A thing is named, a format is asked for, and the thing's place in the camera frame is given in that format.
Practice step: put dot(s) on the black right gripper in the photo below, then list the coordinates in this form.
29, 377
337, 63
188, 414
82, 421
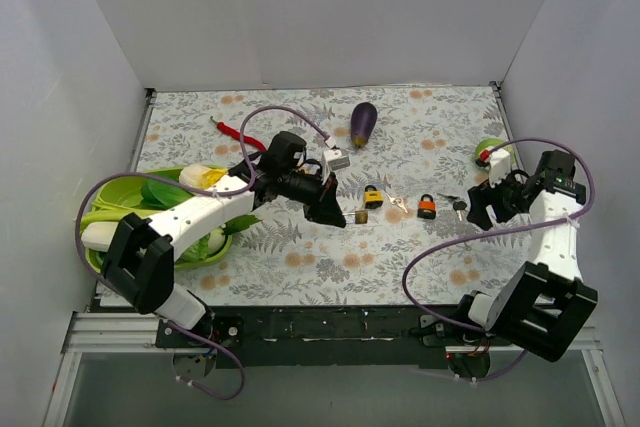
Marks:
490, 202

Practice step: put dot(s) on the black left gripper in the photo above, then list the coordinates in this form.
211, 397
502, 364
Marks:
320, 195

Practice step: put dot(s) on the small brass padlock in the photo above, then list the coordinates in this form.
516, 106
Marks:
358, 217

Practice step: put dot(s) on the yellow padlock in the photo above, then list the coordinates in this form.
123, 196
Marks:
373, 198

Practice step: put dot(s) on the orange padlock black keys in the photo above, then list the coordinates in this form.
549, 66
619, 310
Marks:
458, 204

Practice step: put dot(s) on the yellow padlock keys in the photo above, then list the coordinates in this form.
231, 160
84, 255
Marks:
398, 202

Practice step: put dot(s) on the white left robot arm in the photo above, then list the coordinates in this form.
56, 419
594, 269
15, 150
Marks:
140, 261

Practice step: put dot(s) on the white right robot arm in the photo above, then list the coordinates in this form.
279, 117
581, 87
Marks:
545, 305

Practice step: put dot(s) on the purple eggplant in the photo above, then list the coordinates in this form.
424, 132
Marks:
363, 121

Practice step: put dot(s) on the red chili pepper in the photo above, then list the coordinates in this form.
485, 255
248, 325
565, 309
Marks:
235, 134

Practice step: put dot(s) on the green lettuce leaf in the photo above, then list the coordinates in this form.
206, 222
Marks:
235, 227

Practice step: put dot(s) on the green tray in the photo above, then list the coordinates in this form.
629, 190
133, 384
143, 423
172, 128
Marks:
96, 258

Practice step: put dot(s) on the green bok choy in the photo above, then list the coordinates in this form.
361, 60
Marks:
121, 196

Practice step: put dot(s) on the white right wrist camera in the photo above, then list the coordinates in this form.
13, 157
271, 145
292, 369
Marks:
499, 164

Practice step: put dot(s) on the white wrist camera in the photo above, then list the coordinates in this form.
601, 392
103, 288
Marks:
499, 164
335, 159

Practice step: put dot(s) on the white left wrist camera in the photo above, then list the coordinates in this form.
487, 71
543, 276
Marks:
335, 159

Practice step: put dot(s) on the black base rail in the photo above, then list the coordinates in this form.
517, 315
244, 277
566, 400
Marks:
341, 336

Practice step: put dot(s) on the aluminium frame rail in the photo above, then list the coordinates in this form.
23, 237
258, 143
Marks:
129, 333

